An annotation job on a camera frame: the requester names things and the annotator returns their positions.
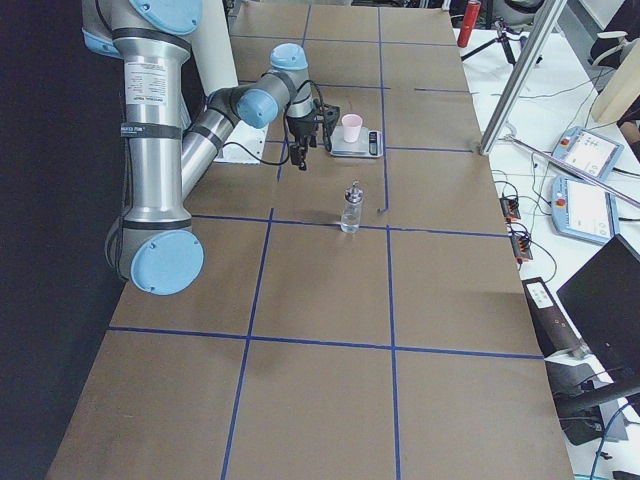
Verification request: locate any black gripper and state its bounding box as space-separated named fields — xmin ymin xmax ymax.
xmin=286 ymin=113 xmax=319 ymax=171

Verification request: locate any pink plastic cup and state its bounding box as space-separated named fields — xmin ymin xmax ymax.
xmin=341 ymin=113 xmax=363 ymax=143

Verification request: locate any glass bottle with metal pourer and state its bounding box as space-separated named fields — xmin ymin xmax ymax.
xmin=340 ymin=180 xmax=364 ymax=233

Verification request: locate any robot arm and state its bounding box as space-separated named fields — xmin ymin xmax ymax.
xmin=82 ymin=1 xmax=320 ymax=296

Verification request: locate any digital kitchen scale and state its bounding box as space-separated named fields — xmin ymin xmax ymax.
xmin=330 ymin=125 xmax=384 ymax=159

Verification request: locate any orange black connector box far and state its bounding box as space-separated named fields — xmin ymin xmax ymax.
xmin=499 ymin=190 xmax=521 ymax=223

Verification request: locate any orange black connector box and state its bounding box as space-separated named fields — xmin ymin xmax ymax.
xmin=499 ymin=190 xmax=521 ymax=223
xmin=507 ymin=222 xmax=533 ymax=265

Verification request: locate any red cylinder bottle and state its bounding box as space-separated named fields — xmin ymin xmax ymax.
xmin=457 ymin=0 xmax=482 ymax=48

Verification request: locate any orange black connector box near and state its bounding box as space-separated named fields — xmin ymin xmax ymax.
xmin=507 ymin=222 xmax=533 ymax=265

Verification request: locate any blue teach pendant near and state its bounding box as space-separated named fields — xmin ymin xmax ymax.
xmin=551 ymin=176 xmax=620 ymax=245

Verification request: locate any blue teach pendant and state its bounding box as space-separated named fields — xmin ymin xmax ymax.
xmin=552 ymin=126 xmax=624 ymax=180
xmin=551 ymin=176 xmax=620 ymax=245

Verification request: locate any blue teach pendant far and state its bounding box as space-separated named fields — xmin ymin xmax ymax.
xmin=552 ymin=126 xmax=624 ymax=180

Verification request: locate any black device with label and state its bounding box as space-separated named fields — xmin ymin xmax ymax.
xmin=522 ymin=277 xmax=590 ymax=360

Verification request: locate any white office chair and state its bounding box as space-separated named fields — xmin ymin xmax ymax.
xmin=588 ymin=30 xmax=639 ymax=69

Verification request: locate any black computer monitor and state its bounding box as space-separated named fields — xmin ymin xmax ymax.
xmin=557 ymin=234 xmax=639 ymax=375

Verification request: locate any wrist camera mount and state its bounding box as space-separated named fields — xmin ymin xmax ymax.
xmin=315 ymin=99 xmax=340 ymax=152

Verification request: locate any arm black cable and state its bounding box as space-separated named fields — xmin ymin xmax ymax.
xmin=219 ymin=79 xmax=326 ymax=166

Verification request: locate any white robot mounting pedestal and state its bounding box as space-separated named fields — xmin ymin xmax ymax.
xmin=190 ymin=1 xmax=266 ymax=164

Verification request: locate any aluminium frame post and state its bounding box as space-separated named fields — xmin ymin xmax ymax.
xmin=478 ymin=0 xmax=567 ymax=156

